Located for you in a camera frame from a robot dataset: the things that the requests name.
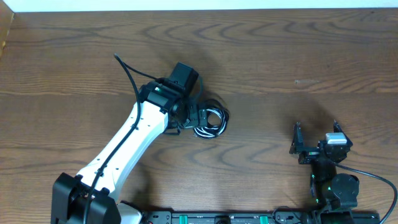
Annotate white USB cable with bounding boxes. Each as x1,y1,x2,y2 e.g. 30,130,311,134
194,108,226,138

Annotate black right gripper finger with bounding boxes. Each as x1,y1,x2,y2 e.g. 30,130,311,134
289,122,304,154
333,120,343,133

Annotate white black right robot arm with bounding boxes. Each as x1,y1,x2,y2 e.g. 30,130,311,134
289,122,359,224

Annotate black USB cable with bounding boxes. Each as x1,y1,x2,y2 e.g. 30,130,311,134
186,74,230,140

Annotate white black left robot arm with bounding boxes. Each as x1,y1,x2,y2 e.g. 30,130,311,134
50,78,205,223

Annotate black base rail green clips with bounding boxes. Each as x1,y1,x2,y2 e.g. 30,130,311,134
121,208,380,224

